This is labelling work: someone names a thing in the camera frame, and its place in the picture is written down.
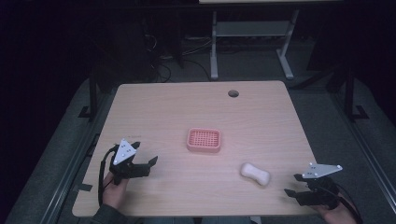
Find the dark tape strip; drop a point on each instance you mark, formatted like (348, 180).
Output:
(82, 187)

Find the person's left hand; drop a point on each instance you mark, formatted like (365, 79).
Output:
(114, 191)

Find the person's right hand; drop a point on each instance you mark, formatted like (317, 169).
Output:
(337, 215)

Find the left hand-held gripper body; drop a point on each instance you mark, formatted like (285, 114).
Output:
(124, 154)

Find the black metal frame post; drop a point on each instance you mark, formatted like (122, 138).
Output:
(350, 93)
(92, 96)

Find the metal floor rail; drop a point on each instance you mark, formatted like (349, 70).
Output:
(367, 149)
(67, 174)

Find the pink soap dish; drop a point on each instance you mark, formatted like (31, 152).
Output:
(204, 140)

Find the white metal stand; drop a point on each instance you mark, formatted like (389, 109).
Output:
(249, 29)

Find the white soap bar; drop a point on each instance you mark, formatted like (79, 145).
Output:
(255, 174)

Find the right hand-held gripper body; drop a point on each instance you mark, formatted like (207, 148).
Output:
(320, 186)

